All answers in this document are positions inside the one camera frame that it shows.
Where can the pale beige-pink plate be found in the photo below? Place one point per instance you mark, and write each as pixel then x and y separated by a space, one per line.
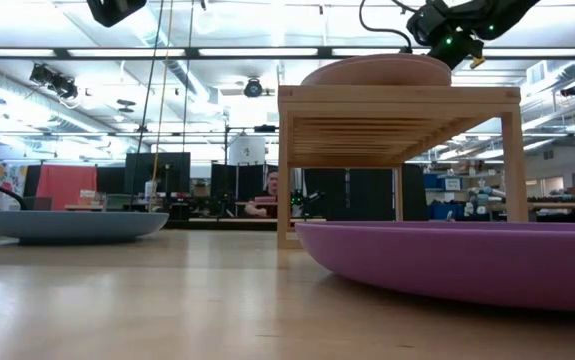
pixel 382 61
pixel 367 80

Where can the purple plate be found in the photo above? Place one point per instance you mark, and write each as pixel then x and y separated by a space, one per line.
pixel 467 260

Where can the blue-grey plate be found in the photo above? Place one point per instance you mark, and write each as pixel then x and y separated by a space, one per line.
pixel 67 225

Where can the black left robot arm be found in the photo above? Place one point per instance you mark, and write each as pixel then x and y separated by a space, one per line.
pixel 114 10

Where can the black background robot arm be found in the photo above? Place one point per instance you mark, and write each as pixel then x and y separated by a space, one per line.
pixel 307 199

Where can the wooden slatted shelf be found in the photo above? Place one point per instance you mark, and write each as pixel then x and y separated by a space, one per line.
pixel 397 100

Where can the black ceiling spotlight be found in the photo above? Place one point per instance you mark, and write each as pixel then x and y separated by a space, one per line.
pixel 572 90

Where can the blue bin with white label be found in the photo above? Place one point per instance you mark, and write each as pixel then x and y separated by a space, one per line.
pixel 442 182

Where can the blue storage bin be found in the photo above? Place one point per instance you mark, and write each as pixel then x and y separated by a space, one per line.
pixel 442 210

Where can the black partition panel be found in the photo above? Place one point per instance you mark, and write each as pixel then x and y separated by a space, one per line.
pixel 227 185
pixel 367 195

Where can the wooden background table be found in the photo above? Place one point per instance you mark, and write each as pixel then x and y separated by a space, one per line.
pixel 567 205

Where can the white cylindrical tank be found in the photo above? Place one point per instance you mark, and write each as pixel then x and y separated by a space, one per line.
pixel 247 150

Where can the person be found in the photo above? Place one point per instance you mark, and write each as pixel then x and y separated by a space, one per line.
pixel 267 200

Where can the black track spotlight cluster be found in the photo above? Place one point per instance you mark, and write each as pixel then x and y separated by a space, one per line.
pixel 54 82

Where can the red cloth panel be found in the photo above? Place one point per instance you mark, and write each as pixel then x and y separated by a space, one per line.
pixel 67 185

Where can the patterned cloth panel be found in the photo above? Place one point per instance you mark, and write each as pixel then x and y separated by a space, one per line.
pixel 2 182

